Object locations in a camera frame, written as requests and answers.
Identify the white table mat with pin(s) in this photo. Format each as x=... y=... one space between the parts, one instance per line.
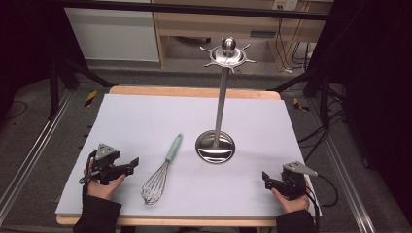
x=194 y=191

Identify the wooden table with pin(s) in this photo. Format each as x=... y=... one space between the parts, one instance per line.
x=194 y=92

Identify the steel utensil stand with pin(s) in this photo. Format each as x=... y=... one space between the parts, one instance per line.
x=220 y=106

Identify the light wooden desk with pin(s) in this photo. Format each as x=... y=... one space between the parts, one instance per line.
x=200 y=27

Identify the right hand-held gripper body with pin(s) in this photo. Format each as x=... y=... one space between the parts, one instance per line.
x=291 y=183

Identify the black metal stand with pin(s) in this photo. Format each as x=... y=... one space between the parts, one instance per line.
x=324 y=93
x=55 y=87

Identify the white power strip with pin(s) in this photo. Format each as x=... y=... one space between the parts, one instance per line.
x=285 y=4

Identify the black metal crossbar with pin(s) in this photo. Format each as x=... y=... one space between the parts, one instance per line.
x=194 y=9

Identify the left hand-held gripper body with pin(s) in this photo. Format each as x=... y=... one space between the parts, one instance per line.
x=105 y=163

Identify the white cabinet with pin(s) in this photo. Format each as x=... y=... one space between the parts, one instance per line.
x=113 y=35

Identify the person's left hand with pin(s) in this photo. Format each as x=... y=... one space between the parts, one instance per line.
x=103 y=191

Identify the person's right hand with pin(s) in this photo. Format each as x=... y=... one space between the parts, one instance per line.
x=293 y=205

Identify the metal floor rail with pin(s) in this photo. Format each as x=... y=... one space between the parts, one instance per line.
x=35 y=145
x=343 y=174

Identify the dark curtain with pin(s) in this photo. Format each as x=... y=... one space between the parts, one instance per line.
x=379 y=81
x=29 y=39

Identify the yellow black striped tape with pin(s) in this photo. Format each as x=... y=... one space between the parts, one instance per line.
x=300 y=105
x=90 y=98

